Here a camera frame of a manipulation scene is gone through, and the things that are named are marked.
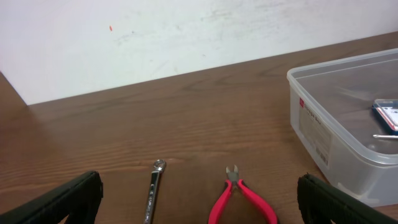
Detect blue precision screwdriver set case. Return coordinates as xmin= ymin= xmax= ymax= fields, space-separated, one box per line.
xmin=372 ymin=99 xmax=397 ymax=136

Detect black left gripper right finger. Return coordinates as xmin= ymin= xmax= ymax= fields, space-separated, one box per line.
xmin=297 ymin=174 xmax=397 ymax=224

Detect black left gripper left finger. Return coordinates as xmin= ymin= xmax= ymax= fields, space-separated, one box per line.
xmin=1 ymin=170 xmax=103 ymax=224

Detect black yellow screwdriver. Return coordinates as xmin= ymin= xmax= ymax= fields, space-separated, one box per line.
xmin=373 ymin=134 xmax=398 ymax=139

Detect red handled cutting pliers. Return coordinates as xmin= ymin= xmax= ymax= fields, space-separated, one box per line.
xmin=207 ymin=165 xmax=279 ymax=224

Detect clear plastic storage container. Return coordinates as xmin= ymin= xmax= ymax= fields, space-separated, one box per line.
xmin=287 ymin=49 xmax=397 ymax=207

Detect silver combination wrench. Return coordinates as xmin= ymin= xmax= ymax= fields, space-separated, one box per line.
xmin=143 ymin=159 xmax=167 ymax=224

